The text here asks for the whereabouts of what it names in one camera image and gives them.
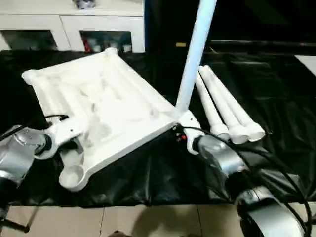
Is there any white plastic stool seat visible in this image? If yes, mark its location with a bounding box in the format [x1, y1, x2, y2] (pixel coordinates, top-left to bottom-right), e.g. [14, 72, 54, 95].
[21, 48, 178, 193]

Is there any white plastic table leg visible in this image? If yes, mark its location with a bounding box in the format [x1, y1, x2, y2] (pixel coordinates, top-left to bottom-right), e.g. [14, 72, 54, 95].
[174, 0, 218, 119]
[204, 66, 266, 143]
[195, 73, 229, 140]
[198, 65, 247, 144]

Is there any black work mat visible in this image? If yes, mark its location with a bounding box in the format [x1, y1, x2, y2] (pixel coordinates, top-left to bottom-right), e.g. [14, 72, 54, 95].
[0, 49, 316, 207]

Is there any black tripod stand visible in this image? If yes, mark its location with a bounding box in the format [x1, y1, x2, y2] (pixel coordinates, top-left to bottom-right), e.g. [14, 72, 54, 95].
[0, 214, 34, 234]

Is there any white cabinet with glass doors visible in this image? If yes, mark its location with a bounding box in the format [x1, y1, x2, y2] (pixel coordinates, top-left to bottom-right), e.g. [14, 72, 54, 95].
[0, 0, 146, 53]

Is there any dark object on cabinet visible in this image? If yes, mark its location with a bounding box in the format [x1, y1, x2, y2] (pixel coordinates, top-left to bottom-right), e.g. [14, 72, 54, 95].
[73, 0, 97, 10]

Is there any white flat sheet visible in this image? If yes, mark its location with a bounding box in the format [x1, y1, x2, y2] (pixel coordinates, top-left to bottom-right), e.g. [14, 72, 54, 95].
[295, 55, 316, 75]

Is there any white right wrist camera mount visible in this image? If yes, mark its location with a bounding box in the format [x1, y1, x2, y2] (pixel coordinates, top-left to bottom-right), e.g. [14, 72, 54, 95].
[177, 110, 205, 155]

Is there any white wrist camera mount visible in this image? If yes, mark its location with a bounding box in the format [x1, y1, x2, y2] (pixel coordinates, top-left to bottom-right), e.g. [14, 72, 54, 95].
[34, 116, 92, 161]
[177, 110, 205, 155]

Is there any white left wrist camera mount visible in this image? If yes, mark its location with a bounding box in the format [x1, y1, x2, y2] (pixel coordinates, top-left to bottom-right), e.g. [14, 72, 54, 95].
[34, 116, 92, 161]

